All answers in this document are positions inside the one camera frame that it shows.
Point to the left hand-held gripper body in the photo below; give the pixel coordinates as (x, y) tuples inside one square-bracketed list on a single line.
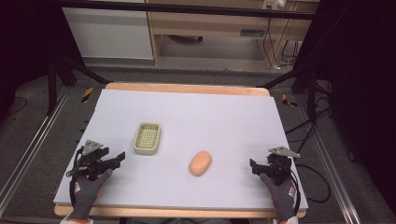
[(91, 157)]

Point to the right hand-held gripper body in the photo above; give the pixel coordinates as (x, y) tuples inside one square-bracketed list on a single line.
[(280, 165)]

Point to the pale green soap dish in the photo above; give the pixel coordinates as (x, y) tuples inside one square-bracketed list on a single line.
[(147, 138)]

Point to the orange soap bar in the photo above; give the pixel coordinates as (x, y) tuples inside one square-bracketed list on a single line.
[(200, 163)]

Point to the yellow black tape marker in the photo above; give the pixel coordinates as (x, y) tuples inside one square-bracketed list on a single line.
[(288, 101), (87, 94)]

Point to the white foam board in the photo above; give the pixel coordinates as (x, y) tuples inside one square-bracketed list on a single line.
[(199, 124)]

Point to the black metal stand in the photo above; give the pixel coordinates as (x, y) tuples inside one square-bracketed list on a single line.
[(311, 90), (53, 84)]

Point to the wooden table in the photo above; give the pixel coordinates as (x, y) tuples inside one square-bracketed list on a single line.
[(186, 88)]

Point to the white cabinet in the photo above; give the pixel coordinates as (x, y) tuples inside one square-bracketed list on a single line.
[(109, 34)]

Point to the wooden desk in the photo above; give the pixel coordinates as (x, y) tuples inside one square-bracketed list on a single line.
[(211, 25)]

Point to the white power strip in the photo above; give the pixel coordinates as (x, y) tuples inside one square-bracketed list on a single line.
[(274, 3)]

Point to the black metal crossbar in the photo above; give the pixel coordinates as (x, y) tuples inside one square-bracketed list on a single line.
[(186, 8)]

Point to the metal floor rail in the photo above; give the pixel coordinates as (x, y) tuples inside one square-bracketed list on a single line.
[(330, 168), (34, 146)]

